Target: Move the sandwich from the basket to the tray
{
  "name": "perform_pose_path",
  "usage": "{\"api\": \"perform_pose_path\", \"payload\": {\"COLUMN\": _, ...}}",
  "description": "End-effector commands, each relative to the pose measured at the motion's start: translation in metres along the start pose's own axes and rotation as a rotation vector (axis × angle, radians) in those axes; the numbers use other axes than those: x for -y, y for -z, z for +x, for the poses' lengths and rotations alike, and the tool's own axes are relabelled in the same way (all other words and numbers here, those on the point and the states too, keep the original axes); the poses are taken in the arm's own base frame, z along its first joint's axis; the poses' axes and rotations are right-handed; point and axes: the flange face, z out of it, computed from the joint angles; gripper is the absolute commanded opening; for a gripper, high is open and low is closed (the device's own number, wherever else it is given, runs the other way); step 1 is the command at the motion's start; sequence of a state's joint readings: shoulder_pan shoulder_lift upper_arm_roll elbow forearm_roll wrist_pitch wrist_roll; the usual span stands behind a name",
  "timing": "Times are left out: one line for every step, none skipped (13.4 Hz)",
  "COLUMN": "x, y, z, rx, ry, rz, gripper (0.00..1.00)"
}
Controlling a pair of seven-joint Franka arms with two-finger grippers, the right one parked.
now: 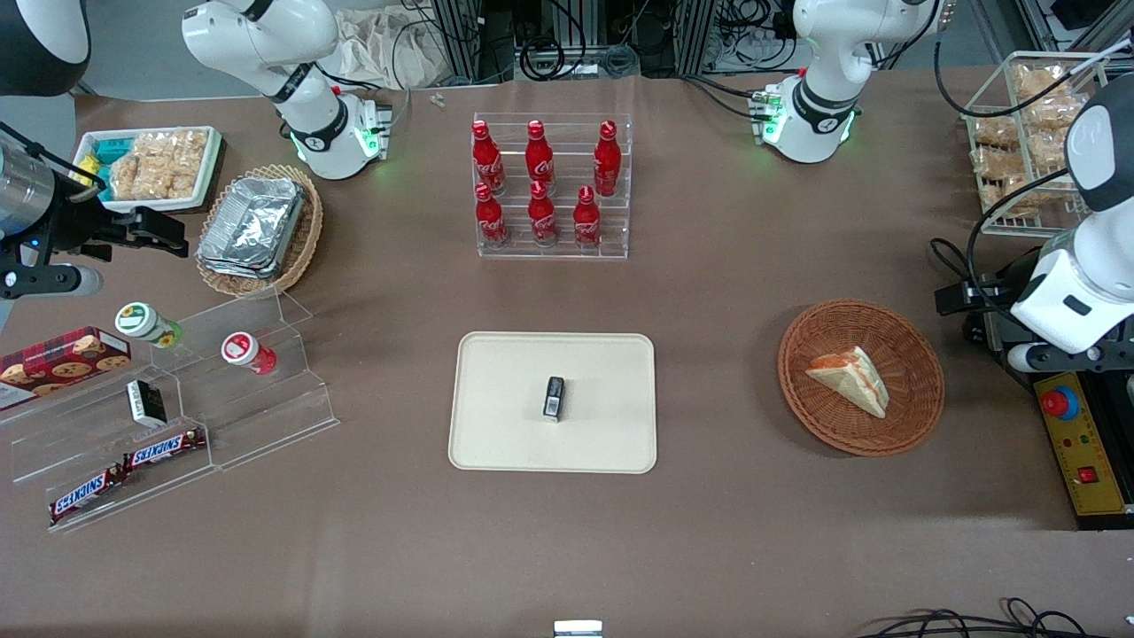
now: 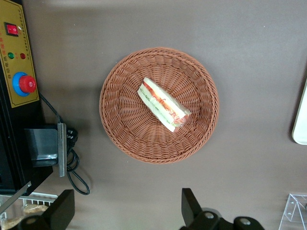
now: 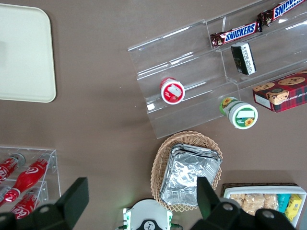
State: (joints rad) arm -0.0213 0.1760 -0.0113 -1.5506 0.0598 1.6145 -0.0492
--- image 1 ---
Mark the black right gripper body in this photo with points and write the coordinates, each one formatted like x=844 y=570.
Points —
x=78 y=228

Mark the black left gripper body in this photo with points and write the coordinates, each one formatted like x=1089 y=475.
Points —
x=990 y=299

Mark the triangular sandwich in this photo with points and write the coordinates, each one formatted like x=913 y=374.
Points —
x=850 y=377

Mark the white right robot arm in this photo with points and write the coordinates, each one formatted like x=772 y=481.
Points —
x=257 y=35

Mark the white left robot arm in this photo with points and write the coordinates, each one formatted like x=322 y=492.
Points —
x=833 y=97

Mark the white rectangular snack tray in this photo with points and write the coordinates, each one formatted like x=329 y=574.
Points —
x=84 y=146

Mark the round brown wicker basket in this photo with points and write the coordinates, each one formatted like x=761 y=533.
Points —
x=912 y=381

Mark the oval wicker basket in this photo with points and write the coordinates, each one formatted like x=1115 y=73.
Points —
x=306 y=239

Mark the beige rectangular tray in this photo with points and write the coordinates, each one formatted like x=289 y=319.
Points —
x=505 y=416

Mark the black tabletop appliance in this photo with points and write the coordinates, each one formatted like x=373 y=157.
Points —
x=1001 y=332

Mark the clear rice cracker pack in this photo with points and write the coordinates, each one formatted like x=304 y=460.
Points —
x=173 y=159
x=126 y=175

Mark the yellow snack packet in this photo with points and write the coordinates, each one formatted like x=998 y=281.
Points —
x=86 y=169

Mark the green lidded cup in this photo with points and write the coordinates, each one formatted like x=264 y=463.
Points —
x=142 y=321

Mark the teal snack packet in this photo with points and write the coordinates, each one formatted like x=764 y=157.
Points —
x=110 y=151

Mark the aluminium foil container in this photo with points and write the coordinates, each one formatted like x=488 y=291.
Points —
x=252 y=226

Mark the fried snack pack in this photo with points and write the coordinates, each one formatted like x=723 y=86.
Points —
x=994 y=131
x=1036 y=81
x=1050 y=111
x=1050 y=146
x=997 y=162
x=1019 y=195

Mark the red lidded cup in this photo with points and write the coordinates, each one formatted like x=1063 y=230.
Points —
x=244 y=350

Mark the red plaid cookie box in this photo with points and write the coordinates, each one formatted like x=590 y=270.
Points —
x=62 y=363

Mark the black white small carton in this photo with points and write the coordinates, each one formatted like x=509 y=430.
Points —
x=144 y=403

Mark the yellow emergency stop box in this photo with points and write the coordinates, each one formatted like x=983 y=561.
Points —
x=1085 y=443

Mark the clear acrylic step shelf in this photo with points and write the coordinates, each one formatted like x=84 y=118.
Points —
x=266 y=416
x=53 y=443

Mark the snickers bar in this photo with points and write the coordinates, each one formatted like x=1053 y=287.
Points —
x=87 y=494
x=164 y=449

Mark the beige cloth bag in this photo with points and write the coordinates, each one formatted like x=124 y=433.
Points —
x=381 y=49

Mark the red cola bottle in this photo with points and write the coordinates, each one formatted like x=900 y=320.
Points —
x=542 y=217
x=487 y=159
x=586 y=221
x=539 y=159
x=607 y=161
x=490 y=220

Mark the small black box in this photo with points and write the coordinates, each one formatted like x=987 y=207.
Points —
x=554 y=399

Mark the clear acrylic bottle rack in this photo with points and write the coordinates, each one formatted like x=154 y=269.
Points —
x=567 y=133

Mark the white black edge device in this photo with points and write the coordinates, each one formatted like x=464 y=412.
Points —
x=578 y=629

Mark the grey right wrist cylinder mount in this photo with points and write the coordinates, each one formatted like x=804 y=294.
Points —
x=71 y=282

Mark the white left wrist cylinder mount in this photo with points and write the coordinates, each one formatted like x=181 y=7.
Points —
x=1026 y=357

